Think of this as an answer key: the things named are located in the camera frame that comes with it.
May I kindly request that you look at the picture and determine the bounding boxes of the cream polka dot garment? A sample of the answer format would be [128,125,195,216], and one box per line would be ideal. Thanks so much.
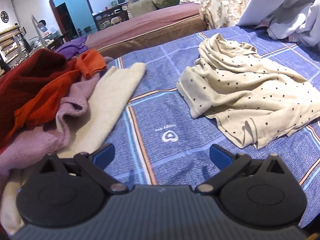
[177,34,319,149]

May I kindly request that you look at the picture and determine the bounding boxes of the pink knit garment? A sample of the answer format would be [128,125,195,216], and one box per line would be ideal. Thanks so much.
[1,49,110,186]

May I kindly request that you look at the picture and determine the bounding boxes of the cream fleece garment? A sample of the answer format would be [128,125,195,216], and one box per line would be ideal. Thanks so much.
[1,63,146,235]

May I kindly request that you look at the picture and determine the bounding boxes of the orange knit garment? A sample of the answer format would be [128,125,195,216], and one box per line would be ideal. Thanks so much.
[4,49,107,140]

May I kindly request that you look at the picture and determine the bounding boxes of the blue plaid bed sheet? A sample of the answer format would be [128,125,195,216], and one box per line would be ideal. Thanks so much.
[105,27,319,227]

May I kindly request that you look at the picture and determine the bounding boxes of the dark red knit sweater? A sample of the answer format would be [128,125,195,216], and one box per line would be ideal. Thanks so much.
[0,48,81,151]

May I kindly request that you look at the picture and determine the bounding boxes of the purple cloth on bed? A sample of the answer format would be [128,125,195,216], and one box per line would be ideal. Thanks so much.
[55,36,88,60]

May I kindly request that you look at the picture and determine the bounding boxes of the dark low sideboard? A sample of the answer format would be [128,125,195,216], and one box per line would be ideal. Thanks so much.
[93,4,129,31]

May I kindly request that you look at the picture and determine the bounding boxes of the light grey blanket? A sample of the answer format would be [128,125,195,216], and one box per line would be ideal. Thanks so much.
[237,0,319,47]

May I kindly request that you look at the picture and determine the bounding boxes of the floral beige duvet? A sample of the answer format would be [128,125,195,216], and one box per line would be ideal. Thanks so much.
[180,0,262,30]

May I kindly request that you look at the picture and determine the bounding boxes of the mauve bed with brown base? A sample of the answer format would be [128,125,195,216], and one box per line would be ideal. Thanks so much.
[85,3,207,59]

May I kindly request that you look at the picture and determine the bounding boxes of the beige cushion chair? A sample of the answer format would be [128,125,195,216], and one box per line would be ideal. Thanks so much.
[127,0,156,18]

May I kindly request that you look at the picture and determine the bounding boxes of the wall display shelves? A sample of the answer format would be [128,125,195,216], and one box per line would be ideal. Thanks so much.
[0,23,27,76]

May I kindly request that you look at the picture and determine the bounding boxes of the black wall clock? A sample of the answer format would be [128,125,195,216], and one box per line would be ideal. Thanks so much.
[0,11,9,23]

